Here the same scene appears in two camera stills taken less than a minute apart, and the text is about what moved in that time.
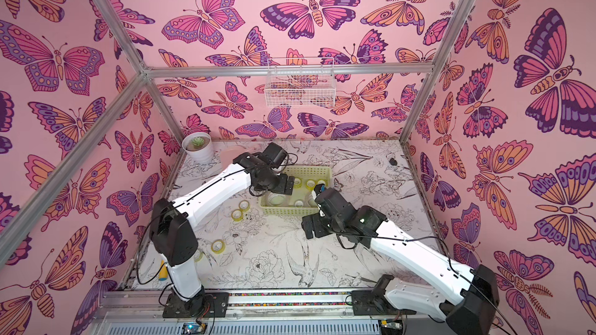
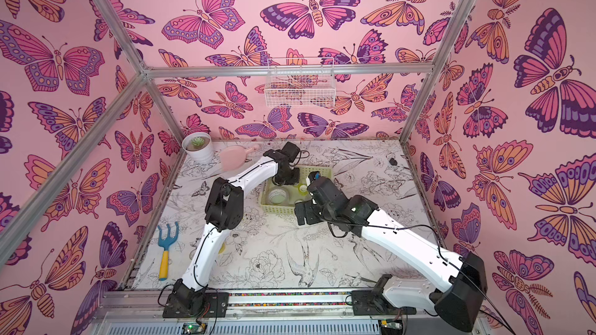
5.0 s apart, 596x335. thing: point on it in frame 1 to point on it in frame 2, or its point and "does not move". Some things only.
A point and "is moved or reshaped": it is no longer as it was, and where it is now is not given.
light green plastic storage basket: x=303 y=201 does not move
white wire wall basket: x=300 y=82 does not move
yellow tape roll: x=310 y=184 is moved or reshaped
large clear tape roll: x=276 y=199 does not move
